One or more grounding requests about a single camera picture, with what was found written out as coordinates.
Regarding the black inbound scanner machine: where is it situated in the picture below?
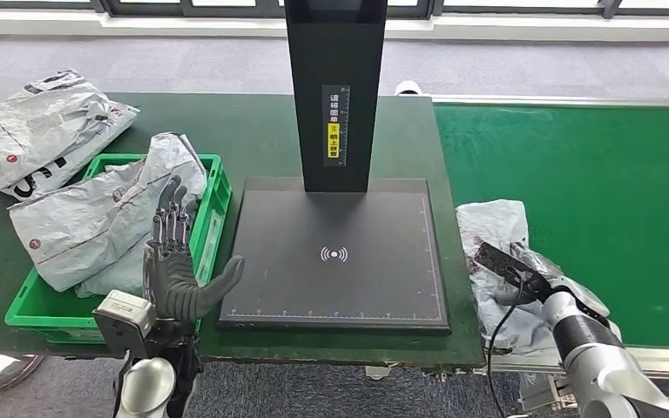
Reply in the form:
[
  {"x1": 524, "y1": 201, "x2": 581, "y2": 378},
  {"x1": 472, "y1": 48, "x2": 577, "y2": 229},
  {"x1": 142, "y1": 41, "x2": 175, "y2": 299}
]
[{"x1": 217, "y1": 0, "x2": 452, "y2": 336}]

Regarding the white printed courier bag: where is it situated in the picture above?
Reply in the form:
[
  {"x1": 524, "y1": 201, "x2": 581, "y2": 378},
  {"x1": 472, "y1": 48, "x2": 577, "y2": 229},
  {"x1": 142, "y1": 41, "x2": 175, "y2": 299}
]
[{"x1": 0, "y1": 70, "x2": 111, "y2": 198}]

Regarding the grey parcel bag red smear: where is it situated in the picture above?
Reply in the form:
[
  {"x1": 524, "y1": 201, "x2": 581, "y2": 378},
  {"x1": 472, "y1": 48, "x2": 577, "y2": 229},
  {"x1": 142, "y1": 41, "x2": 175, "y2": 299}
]
[{"x1": 8, "y1": 132, "x2": 209, "y2": 293}]

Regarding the black yellow scanner label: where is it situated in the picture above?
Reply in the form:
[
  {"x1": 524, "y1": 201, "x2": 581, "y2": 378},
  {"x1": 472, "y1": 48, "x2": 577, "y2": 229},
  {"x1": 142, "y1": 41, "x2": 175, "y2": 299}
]
[{"x1": 321, "y1": 84, "x2": 351, "y2": 168}]

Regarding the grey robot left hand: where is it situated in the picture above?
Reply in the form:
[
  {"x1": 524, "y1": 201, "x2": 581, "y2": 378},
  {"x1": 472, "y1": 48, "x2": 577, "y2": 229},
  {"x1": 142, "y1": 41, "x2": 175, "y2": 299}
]
[{"x1": 142, "y1": 175, "x2": 247, "y2": 322}]

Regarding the white bag black lettering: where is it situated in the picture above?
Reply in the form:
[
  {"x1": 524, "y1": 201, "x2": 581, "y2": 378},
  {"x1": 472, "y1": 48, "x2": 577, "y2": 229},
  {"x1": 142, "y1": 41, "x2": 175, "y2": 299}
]
[{"x1": 2, "y1": 104, "x2": 140, "y2": 203}]

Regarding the green plastic crate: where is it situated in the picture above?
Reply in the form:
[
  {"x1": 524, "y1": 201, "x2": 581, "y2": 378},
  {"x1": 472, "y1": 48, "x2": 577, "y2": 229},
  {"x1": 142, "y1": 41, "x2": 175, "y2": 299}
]
[{"x1": 3, "y1": 152, "x2": 233, "y2": 346}]

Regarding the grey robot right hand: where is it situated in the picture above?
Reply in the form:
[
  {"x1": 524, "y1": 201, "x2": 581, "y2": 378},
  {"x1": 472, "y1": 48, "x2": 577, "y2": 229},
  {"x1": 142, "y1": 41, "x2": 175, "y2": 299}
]
[{"x1": 493, "y1": 242, "x2": 566, "y2": 308}]

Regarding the black right camera cable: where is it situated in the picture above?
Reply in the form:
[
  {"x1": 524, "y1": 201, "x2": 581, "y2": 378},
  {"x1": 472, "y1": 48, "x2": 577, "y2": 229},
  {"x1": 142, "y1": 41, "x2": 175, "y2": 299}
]
[{"x1": 486, "y1": 282, "x2": 529, "y2": 418}]

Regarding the white table bracket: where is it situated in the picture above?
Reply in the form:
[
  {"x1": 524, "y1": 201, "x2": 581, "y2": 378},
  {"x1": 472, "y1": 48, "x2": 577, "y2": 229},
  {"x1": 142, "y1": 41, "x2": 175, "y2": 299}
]
[{"x1": 364, "y1": 363, "x2": 395, "y2": 382}]

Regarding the green conveyor belt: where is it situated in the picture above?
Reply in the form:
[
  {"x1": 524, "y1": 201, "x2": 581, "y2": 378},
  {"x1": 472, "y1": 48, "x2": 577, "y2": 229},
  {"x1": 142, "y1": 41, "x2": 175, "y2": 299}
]
[{"x1": 433, "y1": 104, "x2": 669, "y2": 350}]

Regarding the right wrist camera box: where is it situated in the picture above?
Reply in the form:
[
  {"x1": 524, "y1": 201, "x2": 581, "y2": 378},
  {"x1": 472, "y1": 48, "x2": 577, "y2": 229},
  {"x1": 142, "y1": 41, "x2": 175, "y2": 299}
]
[{"x1": 474, "y1": 242, "x2": 549, "y2": 301}]

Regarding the dark window frame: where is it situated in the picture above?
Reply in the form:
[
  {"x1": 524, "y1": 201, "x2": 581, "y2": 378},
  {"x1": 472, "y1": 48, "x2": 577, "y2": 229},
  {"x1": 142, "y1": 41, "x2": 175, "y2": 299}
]
[{"x1": 0, "y1": 0, "x2": 669, "y2": 19}]

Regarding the plump grey parcel bag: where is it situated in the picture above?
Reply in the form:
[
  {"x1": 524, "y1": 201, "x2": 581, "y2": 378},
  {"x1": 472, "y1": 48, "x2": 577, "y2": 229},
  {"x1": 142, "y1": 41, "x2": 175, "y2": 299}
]
[{"x1": 74, "y1": 247, "x2": 154, "y2": 300}]

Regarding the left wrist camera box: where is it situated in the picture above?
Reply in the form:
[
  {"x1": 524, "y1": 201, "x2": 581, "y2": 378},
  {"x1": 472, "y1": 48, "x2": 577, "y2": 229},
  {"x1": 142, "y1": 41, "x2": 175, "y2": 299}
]
[{"x1": 92, "y1": 290, "x2": 157, "y2": 359}]

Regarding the round chrome stand base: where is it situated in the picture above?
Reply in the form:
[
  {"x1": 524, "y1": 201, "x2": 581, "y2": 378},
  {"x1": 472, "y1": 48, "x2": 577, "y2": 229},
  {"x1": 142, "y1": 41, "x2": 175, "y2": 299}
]
[{"x1": 0, "y1": 353, "x2": 47, "y2": 392}]

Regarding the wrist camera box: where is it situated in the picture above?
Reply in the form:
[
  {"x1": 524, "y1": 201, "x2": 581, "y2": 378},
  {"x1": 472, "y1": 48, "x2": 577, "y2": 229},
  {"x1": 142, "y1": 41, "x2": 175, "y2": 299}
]
[
  {"x1": 474, "y1": 242, "x2": 549, "y2": 301},
  {"x1": 92, "y1": 290, "x2": 157, "y2": 359}
]

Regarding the grey parcel bag dark stain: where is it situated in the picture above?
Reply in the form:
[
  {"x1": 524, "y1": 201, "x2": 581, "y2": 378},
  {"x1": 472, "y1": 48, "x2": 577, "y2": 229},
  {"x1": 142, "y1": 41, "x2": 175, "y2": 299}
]
[{"x1": 456, "y1": 199, "x2": 625, "y2": 357}]

